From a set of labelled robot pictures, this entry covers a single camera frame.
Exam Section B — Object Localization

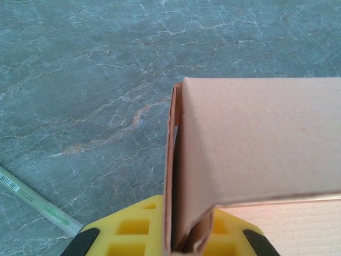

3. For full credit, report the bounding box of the green translucent pen with barcode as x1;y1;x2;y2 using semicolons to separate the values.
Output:
0;165;82;237

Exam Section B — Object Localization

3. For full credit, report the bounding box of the orange paper box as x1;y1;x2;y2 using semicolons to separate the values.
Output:
162;76;341;256

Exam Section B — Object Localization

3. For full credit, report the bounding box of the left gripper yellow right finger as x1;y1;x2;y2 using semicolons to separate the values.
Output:
205;207;280;256

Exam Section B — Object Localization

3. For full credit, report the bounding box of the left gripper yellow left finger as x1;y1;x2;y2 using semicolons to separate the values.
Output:
60;194;165;256

